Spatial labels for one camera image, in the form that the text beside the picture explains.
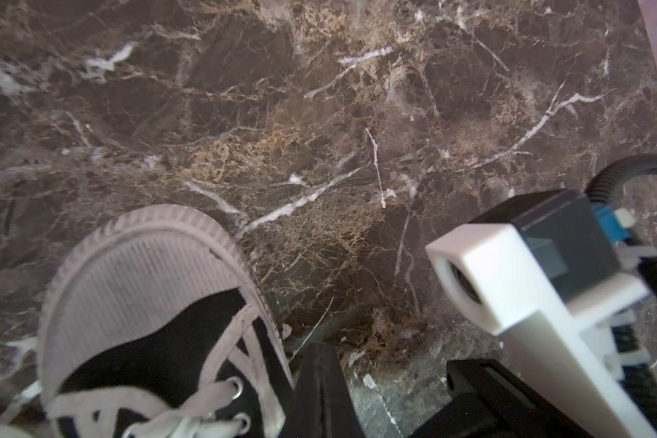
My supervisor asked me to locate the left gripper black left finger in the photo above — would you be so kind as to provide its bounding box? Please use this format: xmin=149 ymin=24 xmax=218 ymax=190
xmin=279 ymin=343 xmax=364 ymax=438

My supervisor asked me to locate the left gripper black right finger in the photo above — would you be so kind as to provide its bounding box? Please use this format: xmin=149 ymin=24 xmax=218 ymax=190
xmin=412 ymin=359 xmax=590 ymax=437

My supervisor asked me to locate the white shoelace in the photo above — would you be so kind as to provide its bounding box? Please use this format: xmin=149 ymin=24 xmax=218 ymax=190
xmin=40 ymin=291 xmax=293 ymax=437

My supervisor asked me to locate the black white canvas sneaker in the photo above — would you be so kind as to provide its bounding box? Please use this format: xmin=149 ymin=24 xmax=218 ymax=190
xmin=35 ymin=203 xmax=296 ymax=438

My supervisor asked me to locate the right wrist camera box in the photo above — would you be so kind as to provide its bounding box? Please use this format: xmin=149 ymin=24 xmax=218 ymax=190
xmin=425 ymin=190 xmax=657 ymax=437

